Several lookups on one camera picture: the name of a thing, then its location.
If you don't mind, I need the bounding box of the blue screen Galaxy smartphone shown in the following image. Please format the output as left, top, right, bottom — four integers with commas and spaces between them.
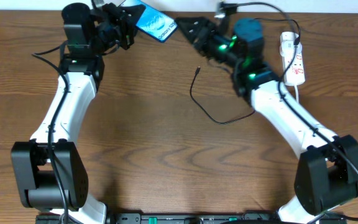
120, 0, 178, 43

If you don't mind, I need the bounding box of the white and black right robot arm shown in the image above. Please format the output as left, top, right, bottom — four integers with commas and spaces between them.
175, 17, 358, 223

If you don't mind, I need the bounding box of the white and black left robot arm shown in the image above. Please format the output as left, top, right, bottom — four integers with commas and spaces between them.
11, 1, 145, 223

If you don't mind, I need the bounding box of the white USB charger plug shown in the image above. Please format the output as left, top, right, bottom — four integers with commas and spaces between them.
280, 32, 303, 57

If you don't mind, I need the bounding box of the white power strip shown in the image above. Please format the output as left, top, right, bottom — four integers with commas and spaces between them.
280, 44, 305, 86

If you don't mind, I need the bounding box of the black USB charging cable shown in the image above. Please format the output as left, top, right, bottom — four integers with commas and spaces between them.
190, 18, 301, 126

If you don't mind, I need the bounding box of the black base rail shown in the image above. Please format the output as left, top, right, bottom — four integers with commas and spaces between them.
35, 212, 347, 224

